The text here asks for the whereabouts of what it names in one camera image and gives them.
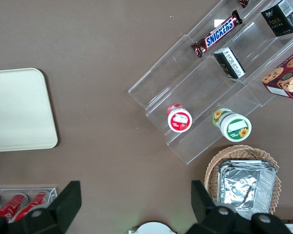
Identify light oval wicker basket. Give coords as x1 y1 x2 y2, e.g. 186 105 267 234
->
204 145 282 215

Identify green lidded cup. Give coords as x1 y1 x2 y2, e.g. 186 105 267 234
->
211 107 252 143

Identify red soda cans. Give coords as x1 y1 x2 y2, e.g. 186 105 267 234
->
14 192 50 222

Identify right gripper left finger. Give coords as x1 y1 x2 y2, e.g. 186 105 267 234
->
9 180 82 234

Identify clear acrylic bottle rack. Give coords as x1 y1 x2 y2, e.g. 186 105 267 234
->
0 186 58 221

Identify small black box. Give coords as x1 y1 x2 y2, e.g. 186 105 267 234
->
260 0 293 38
213 46 247 80

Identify red lidded cup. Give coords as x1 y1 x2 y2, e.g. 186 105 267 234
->
166 102 193 133

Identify red cola bottle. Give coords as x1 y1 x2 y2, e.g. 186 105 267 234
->
0 193 28 219

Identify red cookie box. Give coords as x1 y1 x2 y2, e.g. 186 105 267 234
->
261 48 293 100

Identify stack of foil trays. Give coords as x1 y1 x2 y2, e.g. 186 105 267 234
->
217 159 277 220

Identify clear acrylic stepped shelf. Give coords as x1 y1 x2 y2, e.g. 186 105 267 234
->
127 0 293 166

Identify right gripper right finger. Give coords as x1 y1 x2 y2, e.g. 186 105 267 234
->
188 180 237 234

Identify beige plastic tray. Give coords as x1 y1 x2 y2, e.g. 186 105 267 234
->
0 67 59 153

